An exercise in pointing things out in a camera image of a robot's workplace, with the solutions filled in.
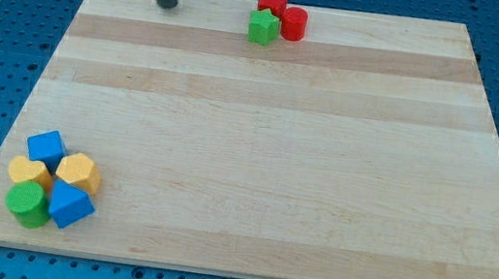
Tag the green star block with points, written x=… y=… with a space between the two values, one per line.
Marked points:
x=264 y=27

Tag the yellow heart block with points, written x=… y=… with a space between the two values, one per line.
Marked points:
x=21 y=169

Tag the blue cube block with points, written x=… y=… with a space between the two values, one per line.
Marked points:
x=48 y=148

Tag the red star block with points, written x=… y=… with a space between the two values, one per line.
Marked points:
x=277 y=7

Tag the yellow hexagon block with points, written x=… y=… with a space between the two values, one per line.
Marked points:
x=81 y=171

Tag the light wooden board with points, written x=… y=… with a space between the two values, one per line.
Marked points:
x=367 y=150

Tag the red cylinder block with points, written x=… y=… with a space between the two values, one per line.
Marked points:
x=294 y=21

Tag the green cylinder block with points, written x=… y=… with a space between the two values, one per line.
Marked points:
x=27 y=202

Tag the blue triangular prism block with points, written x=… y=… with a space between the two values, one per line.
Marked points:
x=68 y=204

